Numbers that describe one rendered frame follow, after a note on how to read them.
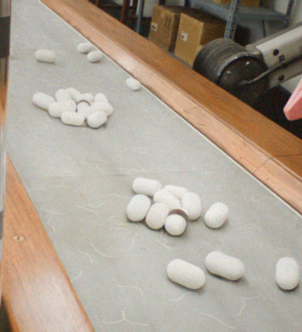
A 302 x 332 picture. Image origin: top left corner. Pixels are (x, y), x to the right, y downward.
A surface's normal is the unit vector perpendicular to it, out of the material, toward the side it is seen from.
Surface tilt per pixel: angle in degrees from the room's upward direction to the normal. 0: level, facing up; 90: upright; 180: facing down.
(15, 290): 0
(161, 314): 0
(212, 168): 0
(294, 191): 45
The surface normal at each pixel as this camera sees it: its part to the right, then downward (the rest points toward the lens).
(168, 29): -0.85, 0.11
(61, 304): 0.14, -0.89
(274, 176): -0.53, -0.58
